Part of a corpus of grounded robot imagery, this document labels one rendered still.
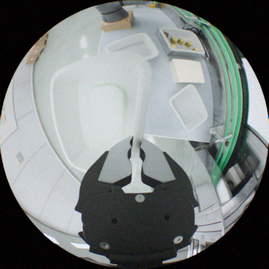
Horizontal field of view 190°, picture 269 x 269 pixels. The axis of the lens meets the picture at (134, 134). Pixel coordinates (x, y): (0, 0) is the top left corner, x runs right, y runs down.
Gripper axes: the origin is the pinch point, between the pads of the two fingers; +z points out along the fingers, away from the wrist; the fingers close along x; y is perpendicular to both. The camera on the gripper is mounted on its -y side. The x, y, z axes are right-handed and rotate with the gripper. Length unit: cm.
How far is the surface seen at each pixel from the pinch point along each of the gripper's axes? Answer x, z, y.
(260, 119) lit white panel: 65, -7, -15
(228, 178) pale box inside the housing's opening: 78, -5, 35
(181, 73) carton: 21.0, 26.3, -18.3
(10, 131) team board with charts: -319, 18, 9
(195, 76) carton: 29.4, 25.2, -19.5
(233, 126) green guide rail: 54, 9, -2
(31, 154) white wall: -284, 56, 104
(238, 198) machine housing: 55, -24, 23
